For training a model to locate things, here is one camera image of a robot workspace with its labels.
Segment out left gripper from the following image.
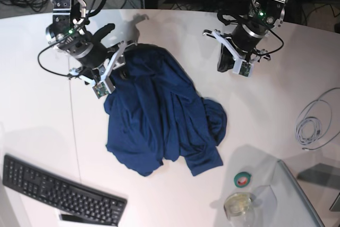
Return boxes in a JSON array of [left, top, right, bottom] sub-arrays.
[[217, 23, 268, 72]]

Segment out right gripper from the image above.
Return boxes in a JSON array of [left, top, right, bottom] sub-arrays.
[[58, 23, 129, 80]]

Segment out dark blue t-shirt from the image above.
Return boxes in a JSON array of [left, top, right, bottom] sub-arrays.
[[104, 44, 227, 176]]

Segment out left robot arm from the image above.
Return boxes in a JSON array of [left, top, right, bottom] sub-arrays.
[[212, 0, 287, 77]]

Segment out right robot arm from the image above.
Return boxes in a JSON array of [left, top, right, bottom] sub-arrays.
[[46, 0, 115, 83]]

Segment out green tape roll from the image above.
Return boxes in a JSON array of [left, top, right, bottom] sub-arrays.
[[233, 171, 252, 188]]

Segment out clear tape dispenser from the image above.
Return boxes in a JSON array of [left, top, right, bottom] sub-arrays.
[[223, 192, 256, 227]]

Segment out black computer keyboard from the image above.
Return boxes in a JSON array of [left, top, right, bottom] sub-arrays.
[[3, 154, 128, 226]]

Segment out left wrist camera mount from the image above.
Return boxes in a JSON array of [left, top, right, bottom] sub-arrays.
[[202, 29, 271, 78]]

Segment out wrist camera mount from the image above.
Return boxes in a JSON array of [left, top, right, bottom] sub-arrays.
[[202, 29, 271, 78], [67, 40, 138, 99]]

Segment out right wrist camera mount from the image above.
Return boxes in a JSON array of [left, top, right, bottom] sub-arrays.
[[67, 40, 138, 99]]

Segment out coiled white cable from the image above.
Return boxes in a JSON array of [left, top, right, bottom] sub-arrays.
[[295, 87, 340, 152]]

